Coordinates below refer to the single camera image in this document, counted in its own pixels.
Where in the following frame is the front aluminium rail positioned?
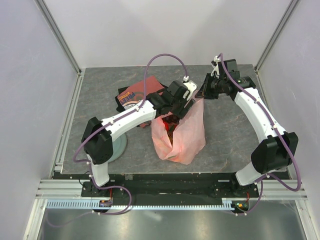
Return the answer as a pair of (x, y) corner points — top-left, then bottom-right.
(36, 178), (307, 200)

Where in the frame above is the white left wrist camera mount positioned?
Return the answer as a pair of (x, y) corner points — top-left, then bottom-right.
(183, 76), (198, 101)

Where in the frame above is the white slotted cable duct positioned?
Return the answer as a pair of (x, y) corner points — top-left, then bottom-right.
(46, 198), (236, 211)

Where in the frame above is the dark red grape bunch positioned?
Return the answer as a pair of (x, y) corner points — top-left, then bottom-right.
(162, 114), (180, 132)

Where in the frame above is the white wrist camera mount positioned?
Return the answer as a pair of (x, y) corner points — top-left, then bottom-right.
(183, 76), (198, 101)
(210, 54), (224, 79)

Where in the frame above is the grey green plate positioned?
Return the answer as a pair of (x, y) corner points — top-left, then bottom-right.
(107, 133), (127, 163)

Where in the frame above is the aluminium frame post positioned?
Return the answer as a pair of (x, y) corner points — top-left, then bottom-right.
(35, 0), (82, 75)
(254, 0), (301, 73)

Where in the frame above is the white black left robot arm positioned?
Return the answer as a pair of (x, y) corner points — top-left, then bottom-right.
(81, 80), (197, 197)

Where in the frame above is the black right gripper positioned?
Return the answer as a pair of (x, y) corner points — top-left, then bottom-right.
(195, 73), (227, 100)

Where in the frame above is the pink plastic bag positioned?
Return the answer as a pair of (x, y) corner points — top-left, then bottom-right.
(151, 99), (206, 165)

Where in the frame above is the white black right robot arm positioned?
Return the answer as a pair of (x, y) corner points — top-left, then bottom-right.
(195, 55), (299, 197)

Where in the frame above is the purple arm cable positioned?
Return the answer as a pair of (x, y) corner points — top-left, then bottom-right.
(46, 53), (190, 228)
(217, 52), (302, 217)

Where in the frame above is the right aluminium frame post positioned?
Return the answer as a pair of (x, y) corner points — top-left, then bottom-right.
(254, 0), (301, 73)

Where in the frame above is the left aluminium frame post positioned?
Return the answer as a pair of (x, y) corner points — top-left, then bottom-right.
(35, 0), (82, 75)

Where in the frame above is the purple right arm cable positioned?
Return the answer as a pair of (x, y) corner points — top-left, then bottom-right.
(217, 52), (302, 217)

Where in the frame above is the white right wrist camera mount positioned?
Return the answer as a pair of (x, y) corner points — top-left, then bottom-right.
(210, 54), (224, 79)

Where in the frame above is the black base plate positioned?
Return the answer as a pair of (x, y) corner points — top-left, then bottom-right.
(81, 172), (259, 206)

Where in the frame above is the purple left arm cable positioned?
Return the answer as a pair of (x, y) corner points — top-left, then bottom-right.
(46, 53), (190, 228)

